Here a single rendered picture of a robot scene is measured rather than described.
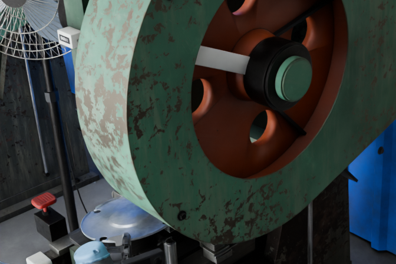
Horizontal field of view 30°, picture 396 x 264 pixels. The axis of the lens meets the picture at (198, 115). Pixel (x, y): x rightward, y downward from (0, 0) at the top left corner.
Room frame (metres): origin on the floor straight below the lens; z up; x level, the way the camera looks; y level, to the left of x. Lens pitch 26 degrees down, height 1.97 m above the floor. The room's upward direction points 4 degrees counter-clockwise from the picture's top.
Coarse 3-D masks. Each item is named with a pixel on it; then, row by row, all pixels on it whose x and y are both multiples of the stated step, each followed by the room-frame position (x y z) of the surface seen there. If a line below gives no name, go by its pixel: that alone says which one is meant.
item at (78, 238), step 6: (78, 234) 1.73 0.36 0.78; (72, 240) 1.71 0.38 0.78; (78, 240) 1.70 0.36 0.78; (84, 240) 1.70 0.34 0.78; (90, 240) 1.70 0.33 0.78; (132, 240) 1.70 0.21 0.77; (138, 240) 1.73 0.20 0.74; (144, 240) 1.75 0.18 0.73; (78, 246) 1.69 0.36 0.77; (108, 246) 1.66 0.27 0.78; (114, 246) 1.66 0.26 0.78; (132, 246) 1.72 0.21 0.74; (138, 246) 1.73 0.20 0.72; (144, 246) 1.74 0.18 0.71; (132, 252) 1.72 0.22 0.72
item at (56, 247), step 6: (78, 228) 1.97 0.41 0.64; (72, 234) 1.94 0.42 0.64; (60, 240) 1.91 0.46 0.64; (66, 240) 1.91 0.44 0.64; (54, 246) 1.88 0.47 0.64; (60, 246) 1.88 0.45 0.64; (66, 246) 1.88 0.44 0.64; (48, 252) 1.88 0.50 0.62; (54, 252) 1.88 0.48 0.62; (60, 252) 1.86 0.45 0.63; (66, 252) 1.87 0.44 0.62; (54, 258) 1.85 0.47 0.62; (60, 258) 1.86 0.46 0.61; (66, 258) 1.87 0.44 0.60
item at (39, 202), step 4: (40, 196) 1.99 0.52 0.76; (44, 196) 1.99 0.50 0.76; (48, 196) 1.98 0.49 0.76; (52, 196) 1.98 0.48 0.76; (32, 200) 1.97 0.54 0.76; (36, 200) 1.96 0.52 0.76; (40, 200) 1.96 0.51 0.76; (44, 200) 1.96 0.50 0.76; (48, 200) 1.96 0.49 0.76; (52, 200) 1.96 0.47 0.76; (56, 200) 1.97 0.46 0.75; (32, 204) 1.96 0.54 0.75; (36, 204) 1.94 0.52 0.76; (40, 204) 1.94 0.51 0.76; (44, 204) 1.94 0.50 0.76; (48, 204) 1.95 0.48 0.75; (40, 208) 1.93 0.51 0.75; (44, 208) 1.97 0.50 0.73
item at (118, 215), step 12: (108, 204) 1.89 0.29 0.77; (120, 204) 1.87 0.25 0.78; (132, 204) 1.86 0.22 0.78; (84, 216) 1.82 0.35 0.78; (96, 216) 1.82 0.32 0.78; (108, 216) 1.81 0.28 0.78; (120, 216) 1.78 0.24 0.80; (132, 216) 1.77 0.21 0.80; (144, 216) 1.76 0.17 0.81; (84, 228) 1.76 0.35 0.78; (96, 228) 1.74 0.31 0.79; (108, 228) 1.73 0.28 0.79; (120, 228) 1.72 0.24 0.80; (132, 228) 1.71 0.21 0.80; (144, 228) 1.70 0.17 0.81; (156, 228) 1.69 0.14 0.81; (96, 240) 1.67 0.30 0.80
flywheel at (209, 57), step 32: (256, 0) 1.57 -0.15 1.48; (288, 0) 1.63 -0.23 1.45; (320, 0) 1.70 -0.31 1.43; (224, 32) 1.50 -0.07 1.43; (256, 32) 1.54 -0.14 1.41; (288, 32) 1.63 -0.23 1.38; (320, 32) 1.70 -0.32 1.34; (224, 64) 1.43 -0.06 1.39; (256, 64) 1.46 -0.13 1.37; (288, 64) 1.44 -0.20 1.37; (320, 64) 1.70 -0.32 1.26; (224, 96) 1.50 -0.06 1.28; (256, 96) 1.45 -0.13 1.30; (288, 96) 1.43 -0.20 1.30; (320, 96) 1.70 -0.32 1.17; (224, 128) 1.49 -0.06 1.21; (288, 128) 1.63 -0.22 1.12; (224, 160) 1.49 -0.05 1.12; (256, 160) 1.55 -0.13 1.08; (288, 160) 1.59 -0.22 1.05
